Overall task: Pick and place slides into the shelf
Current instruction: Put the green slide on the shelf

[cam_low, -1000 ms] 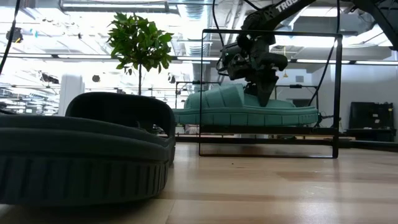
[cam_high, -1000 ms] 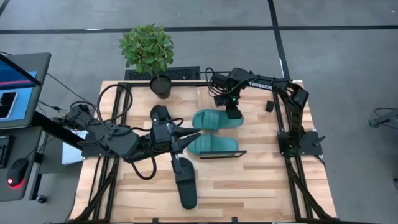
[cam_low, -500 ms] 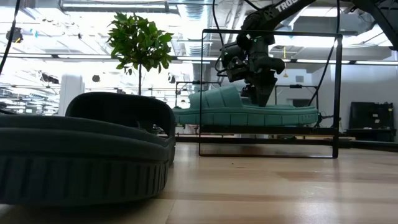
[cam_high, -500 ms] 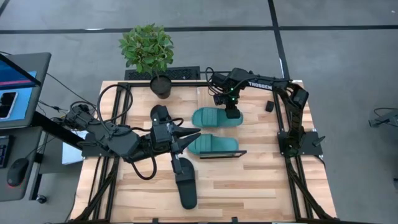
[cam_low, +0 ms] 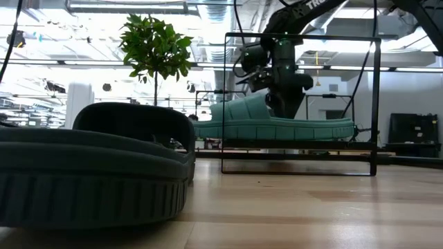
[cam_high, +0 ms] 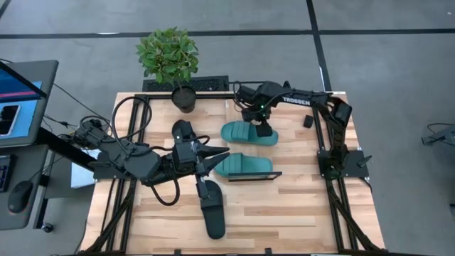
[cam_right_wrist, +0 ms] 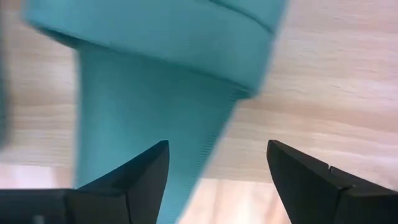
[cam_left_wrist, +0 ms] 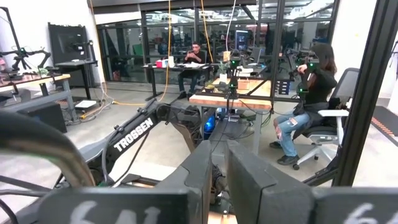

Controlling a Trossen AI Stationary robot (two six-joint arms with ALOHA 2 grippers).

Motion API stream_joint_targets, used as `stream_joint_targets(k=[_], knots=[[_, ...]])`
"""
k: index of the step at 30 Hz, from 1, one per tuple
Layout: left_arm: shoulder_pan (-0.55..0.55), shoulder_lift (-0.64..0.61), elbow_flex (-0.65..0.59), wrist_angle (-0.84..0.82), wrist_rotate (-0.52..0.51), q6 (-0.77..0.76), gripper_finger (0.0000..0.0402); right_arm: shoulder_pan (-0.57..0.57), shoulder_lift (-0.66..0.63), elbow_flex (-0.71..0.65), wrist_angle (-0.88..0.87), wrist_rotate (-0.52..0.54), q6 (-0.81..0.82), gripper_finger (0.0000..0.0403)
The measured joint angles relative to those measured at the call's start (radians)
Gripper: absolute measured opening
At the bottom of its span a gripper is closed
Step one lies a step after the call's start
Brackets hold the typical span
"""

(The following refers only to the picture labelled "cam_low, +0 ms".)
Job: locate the green rubber slide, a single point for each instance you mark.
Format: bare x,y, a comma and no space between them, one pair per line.
277,131

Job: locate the black rubber slide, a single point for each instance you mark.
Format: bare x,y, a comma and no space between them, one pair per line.
93,166

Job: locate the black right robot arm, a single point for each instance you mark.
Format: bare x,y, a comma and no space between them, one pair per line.
297,17

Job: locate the black storage cabinet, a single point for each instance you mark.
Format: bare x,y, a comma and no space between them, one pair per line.
412,135

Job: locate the green potted plant black pot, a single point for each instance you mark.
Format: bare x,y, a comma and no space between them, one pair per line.
155,45

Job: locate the white pillar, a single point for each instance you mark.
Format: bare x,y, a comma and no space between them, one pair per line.
79,103

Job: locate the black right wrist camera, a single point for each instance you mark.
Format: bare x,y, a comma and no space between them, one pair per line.
254,59

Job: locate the black metal background frame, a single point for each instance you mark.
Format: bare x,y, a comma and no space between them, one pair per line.
328,95
221,92

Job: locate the wooden shelf with black frame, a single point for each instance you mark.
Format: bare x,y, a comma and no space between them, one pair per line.
375,103

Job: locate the silver ventilation duct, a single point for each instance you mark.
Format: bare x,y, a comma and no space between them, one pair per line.
216,20

